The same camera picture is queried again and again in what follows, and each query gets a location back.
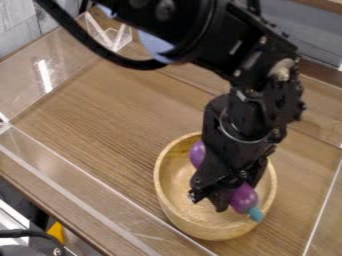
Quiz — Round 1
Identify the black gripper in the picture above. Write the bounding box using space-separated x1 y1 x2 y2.
188 94 279 212

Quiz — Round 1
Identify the purple toy eggplant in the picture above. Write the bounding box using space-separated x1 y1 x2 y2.
190 141 264 222

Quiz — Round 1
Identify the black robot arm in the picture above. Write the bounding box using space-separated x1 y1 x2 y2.
35 0 306 212

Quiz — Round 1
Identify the brown wooden bowl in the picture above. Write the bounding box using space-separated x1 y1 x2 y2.
152 130 278 242

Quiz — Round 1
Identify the yellow black device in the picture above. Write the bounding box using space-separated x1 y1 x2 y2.
28 219 80 256

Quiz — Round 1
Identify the clear acrylic barrier wall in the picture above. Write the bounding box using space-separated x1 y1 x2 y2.
0 111 216 256

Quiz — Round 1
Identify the clear acrylic corner bracket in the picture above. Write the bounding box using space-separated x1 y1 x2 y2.
84 13 132 52

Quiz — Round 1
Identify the black cable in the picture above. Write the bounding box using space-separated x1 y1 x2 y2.
0 229 61 254

